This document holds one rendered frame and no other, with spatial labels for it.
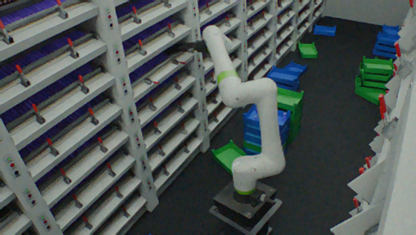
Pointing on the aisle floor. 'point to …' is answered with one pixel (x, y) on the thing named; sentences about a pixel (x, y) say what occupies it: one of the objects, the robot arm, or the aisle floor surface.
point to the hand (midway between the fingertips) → (177, 47)
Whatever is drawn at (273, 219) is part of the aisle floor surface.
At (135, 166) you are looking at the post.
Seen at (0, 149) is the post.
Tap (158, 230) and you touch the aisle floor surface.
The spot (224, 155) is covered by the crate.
